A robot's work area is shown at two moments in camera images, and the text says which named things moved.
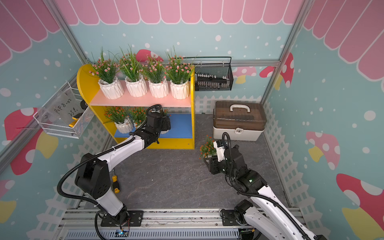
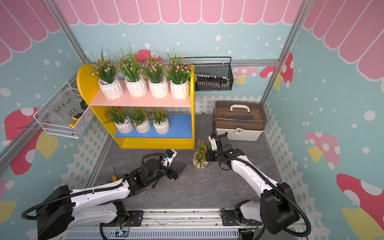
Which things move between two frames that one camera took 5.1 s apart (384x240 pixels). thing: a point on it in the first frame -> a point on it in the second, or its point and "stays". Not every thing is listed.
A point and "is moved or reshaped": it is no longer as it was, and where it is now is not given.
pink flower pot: [131, 68] stays
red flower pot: [119, 115] stays
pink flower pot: [153, 72] stays
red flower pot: [208, 150] is moved or reshaped
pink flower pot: [106, 70] stays
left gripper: [166, 124] -> [171, 175]
